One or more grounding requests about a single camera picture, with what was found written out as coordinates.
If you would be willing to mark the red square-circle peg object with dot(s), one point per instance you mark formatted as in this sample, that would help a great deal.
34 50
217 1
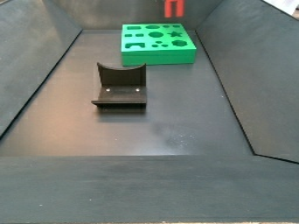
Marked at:
174 8

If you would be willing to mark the green shape-sorting board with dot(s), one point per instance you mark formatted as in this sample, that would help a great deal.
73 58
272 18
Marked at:
157 44

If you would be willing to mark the black curved holder stand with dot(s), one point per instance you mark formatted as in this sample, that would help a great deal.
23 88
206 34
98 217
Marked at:
122 86

